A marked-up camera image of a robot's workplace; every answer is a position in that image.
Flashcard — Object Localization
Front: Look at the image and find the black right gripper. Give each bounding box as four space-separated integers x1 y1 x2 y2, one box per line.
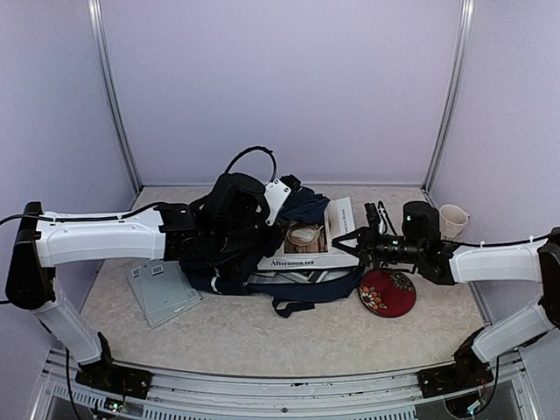
333 220 424 270

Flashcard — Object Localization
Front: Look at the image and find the white barcode book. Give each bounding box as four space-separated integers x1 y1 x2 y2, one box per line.
257 197 359 271

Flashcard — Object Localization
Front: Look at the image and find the navy blue student backpack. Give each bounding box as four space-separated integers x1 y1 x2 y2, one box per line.
179 186 365 318

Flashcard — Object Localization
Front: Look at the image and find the pale green thin book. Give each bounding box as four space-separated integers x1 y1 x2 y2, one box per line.
143 304 193 328
127 261 202 311

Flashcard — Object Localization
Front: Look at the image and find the grey ianra book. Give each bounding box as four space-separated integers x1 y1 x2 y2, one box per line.
248 269 350 284

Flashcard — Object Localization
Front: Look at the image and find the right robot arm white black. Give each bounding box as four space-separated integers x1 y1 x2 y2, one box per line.
332 201 559 389

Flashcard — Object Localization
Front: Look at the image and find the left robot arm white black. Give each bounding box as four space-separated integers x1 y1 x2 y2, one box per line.
5 173 291 389

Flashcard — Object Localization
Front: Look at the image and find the red floral plate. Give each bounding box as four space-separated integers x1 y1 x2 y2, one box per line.
358 270 417 319

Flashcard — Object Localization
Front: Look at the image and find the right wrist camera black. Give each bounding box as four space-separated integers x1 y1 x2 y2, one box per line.
364 201 389 235

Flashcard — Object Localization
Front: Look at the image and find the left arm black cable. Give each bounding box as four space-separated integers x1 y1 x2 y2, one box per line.
223 146 279 183

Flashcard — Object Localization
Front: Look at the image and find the aluminium corner post right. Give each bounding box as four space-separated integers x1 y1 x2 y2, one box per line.
422 0 475 196

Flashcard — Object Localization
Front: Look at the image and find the aluminium corner post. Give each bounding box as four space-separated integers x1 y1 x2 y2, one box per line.
87 0 143 196
422 0 475 196

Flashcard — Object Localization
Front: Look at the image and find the aluminium corner post left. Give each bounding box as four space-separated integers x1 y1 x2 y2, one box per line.
87 0 143 196

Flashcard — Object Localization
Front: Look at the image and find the aluminium front rail frame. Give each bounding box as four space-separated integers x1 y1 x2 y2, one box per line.
25 347 543 419

